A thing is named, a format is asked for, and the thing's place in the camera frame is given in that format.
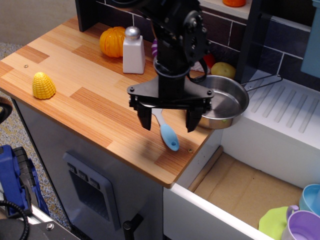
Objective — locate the black mount base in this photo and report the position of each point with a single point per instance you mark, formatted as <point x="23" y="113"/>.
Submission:
<point x="40" y="228"/>

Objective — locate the grey oven door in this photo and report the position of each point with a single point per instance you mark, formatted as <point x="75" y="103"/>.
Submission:
<point x="95" y="194"/>

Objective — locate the black oven handle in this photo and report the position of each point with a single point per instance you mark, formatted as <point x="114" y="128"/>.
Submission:
<point x="130" y="226"/>

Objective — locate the purple striped toy onion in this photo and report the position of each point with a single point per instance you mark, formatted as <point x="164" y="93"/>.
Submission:
<point x="154" y="48"/>

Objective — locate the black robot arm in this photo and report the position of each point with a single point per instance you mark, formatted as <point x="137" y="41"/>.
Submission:
<point x="181" y="42"/>

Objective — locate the white spatula blue handle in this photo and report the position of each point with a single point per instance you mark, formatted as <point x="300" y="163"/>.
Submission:
<point x="167" y="133"/>

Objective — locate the blue plastic cup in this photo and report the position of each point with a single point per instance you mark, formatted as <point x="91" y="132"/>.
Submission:
<point x="310" y="199"/>

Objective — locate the dark round object left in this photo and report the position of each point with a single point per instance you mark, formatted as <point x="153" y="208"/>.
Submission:
<point x="6" y="108"/>

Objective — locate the white toy sink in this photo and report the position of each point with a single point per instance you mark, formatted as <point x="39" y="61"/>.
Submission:
<point x="261" y="162"/>

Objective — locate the orange toy on shelf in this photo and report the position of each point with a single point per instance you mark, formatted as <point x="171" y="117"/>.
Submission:
<point x="234" y="3"/>

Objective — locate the white salt shaker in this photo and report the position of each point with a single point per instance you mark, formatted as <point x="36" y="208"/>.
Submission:
<point x="133" y="51"/>

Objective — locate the teal cabinet panel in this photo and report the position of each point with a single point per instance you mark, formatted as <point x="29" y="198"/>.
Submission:
<point x="311" y="61"/>

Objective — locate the blue black device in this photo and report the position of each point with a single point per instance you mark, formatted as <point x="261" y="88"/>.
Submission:
<point x="19" y="180"/>

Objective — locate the orange toy pumpkin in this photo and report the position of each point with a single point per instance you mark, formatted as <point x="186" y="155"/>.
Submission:
<point x="111" y="41"/>

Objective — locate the yellow toy potato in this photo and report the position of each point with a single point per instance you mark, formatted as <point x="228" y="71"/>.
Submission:
<point x="223" y="69"/>

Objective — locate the stainless steel pan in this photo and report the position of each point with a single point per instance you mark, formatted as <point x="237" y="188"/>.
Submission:
<point x="230" y="98"/>

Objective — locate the dark shelf post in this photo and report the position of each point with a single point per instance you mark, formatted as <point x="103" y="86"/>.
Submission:
<point x="87" y="14"/>

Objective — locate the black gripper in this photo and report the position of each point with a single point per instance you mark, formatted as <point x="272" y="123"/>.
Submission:
<point x="170" y="92"/>

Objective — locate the green plastic plate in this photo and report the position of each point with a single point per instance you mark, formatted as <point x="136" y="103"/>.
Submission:
<point x="274" y="222"/>

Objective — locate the yellow toy corn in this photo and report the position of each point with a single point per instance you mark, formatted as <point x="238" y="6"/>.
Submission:
<point x="43" y="87"/>

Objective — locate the purple plastic cup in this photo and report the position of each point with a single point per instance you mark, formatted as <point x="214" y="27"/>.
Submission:
<point x="301" y="225"/>

